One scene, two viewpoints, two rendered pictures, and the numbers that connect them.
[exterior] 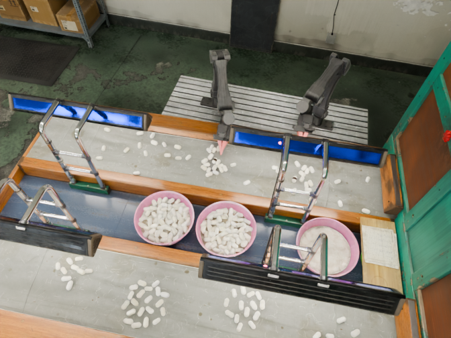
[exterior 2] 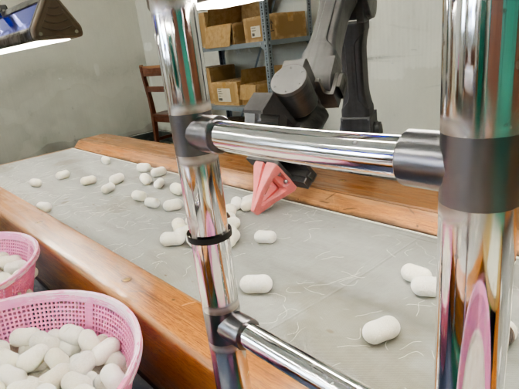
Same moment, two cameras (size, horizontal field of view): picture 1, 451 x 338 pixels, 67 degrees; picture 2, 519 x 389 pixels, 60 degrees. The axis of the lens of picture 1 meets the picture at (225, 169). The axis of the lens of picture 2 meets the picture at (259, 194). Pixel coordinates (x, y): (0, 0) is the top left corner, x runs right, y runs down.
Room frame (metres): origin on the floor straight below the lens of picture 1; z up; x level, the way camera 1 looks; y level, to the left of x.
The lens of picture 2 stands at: (0.57, -0.40, 1.00)
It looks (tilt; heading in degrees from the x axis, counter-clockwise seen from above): 19 degrees down; 40
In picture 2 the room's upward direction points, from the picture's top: 7 degrees counter-clockwise
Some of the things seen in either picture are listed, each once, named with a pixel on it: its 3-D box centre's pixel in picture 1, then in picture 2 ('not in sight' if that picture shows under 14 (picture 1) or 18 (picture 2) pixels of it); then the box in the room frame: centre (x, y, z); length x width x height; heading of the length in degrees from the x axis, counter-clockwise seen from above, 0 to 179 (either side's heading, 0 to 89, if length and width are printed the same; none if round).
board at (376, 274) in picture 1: (380, 254); not in sight; (0.55, -0.66, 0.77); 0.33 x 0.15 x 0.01; 171
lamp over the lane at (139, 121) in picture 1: (79, 108); (2, 32); (1.03, 0.64, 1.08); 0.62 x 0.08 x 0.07; 81
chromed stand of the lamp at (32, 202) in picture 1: (40, 227); not in sight; (0.55, 0.71, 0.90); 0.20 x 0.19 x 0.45; 81
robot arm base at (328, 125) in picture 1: (317, 118); not in sight; (1.38, -0.52, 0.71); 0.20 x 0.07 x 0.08; 78
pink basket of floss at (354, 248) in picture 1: (324, 249); not in sight; (0.58, -0.45, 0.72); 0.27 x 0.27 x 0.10
